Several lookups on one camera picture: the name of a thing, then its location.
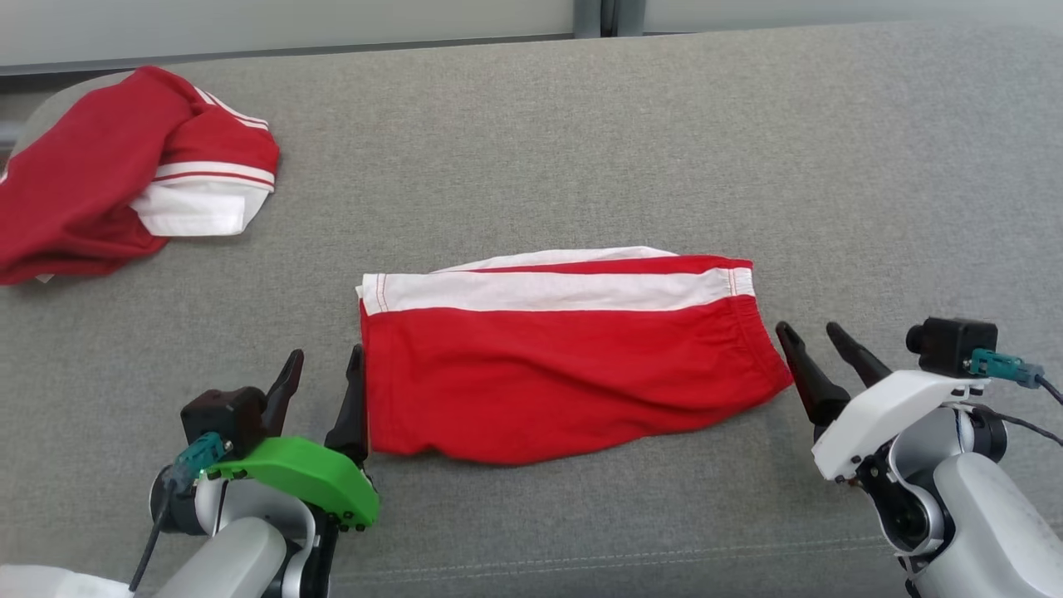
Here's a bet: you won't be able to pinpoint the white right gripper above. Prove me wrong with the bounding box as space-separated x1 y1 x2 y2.
776 322 989 483

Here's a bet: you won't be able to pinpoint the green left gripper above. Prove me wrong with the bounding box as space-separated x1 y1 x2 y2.
208 345 381 532

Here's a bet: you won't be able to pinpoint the red shorts with white stripe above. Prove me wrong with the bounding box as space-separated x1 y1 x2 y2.
355 247 795 464

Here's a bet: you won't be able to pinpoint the red shirt with white sleeves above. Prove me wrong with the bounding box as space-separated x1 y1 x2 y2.
0 66 281 286

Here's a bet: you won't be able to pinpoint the left cable with teal plug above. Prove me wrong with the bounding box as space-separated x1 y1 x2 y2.
129 432 233 592

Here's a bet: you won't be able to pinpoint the cable with teal plug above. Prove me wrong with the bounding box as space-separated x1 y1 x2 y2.
967 349 1063 449
129 432 233 592

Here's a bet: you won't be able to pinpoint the right cable with teal plug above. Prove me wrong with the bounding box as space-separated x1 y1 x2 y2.
967 349 1063 449

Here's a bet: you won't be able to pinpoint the grey metal frame post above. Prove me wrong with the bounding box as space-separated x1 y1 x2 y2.
573 0 647 38

